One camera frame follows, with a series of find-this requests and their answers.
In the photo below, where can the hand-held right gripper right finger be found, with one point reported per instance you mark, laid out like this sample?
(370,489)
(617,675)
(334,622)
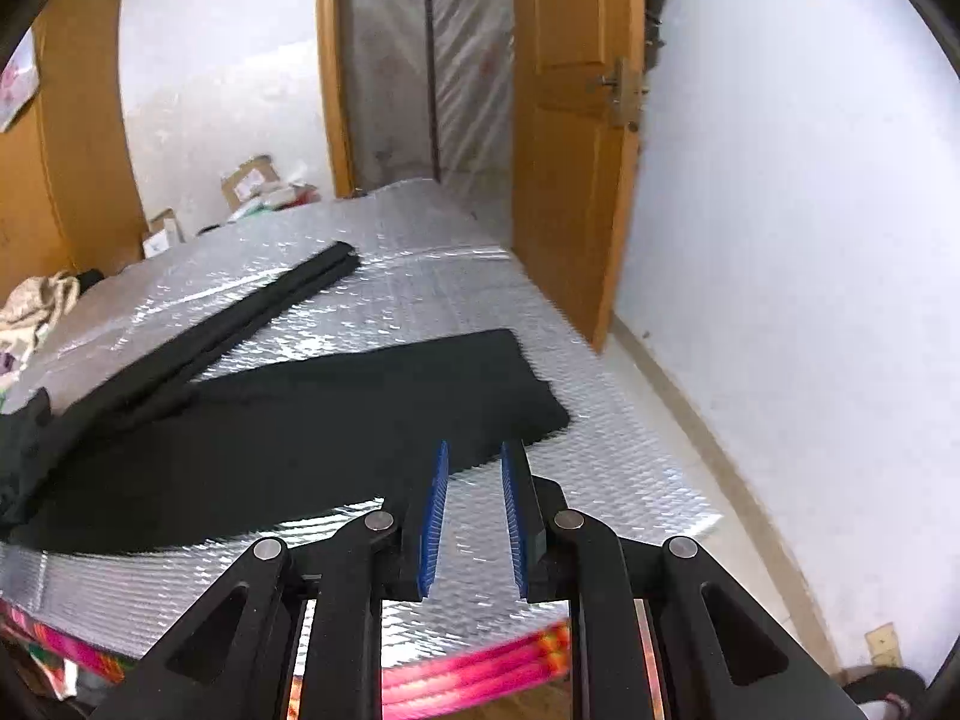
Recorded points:
(516,517)

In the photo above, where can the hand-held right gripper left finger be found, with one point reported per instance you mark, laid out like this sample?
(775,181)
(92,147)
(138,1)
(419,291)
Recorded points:
(433,517)

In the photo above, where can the black pants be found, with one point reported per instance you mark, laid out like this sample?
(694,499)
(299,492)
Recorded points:
(300,420)

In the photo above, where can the silver foil mat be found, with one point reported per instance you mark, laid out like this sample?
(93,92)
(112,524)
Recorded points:
(450,277)

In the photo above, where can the pile of plastic packets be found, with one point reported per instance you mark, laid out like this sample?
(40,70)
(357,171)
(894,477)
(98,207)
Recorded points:
(289,196)

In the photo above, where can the wooden door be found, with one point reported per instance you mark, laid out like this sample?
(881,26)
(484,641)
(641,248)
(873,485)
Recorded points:
(570,165)

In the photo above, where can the brown cardboard box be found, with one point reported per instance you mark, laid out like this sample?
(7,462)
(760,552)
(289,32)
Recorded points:
(247,180)

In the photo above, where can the small white box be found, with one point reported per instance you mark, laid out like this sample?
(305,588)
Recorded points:
(161,236)

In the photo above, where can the dark slipper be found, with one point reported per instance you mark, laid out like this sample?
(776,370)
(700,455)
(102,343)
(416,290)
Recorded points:
(885,690)

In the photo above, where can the black bundle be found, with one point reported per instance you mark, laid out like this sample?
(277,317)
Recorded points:
(90,279)

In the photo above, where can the beige floral blanket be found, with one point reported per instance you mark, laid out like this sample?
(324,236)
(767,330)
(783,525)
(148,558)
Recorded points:
(37,300)

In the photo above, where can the clear plastic curtain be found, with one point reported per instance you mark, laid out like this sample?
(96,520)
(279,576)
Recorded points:
(465,52)

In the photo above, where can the wooden wardrobe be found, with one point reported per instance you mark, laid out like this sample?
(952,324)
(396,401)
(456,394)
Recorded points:
(75,165)

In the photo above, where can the white plastic bag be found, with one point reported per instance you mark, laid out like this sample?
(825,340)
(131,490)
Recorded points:
(16,82)

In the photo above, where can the wall socket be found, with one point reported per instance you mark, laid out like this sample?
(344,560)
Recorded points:
(883,645)

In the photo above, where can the wooden door frame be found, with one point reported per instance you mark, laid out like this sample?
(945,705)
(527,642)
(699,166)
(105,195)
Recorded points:
(334,52)

